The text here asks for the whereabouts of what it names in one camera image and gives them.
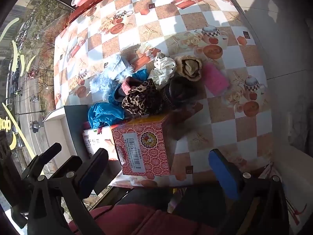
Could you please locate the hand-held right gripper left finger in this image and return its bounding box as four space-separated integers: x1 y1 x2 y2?
27 148 109 235

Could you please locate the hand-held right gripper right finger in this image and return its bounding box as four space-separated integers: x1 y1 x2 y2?
208 148 290 235

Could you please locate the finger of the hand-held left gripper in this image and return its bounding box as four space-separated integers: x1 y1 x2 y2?
22 142 62 180

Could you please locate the white cardboard box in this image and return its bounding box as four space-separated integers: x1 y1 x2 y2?
43 105 98 174

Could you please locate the blue cloth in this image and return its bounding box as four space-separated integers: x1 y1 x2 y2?
87 69 149 130

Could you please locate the light blue feathery scrunchie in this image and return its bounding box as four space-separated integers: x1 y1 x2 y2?
89 54 136 101

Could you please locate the pink sponge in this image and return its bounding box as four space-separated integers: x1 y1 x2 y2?
202 62 231 95

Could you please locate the dark purple knit sock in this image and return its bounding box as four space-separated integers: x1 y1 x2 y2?
163 77 196 108

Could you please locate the beige knit sock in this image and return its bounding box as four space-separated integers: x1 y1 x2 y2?
174 55 204 82

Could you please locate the white floral printed carton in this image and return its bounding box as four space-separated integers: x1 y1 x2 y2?
81 127 123 162

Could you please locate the yellow window decal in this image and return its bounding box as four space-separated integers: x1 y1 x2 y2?
0 17 37 157

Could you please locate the red patterned carton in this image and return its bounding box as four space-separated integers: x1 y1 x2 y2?
111 114 176 177

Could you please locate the leopard print scrunchie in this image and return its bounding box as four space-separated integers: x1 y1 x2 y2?
121 80 167 117

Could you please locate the pink and navy knit band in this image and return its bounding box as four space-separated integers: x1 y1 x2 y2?
115 77 137 102

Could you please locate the white polka dot scrunchie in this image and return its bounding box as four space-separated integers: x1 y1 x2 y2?
148 52 177 90

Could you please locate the checkered printed tablecloth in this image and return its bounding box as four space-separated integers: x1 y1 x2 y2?
52 0 273 189

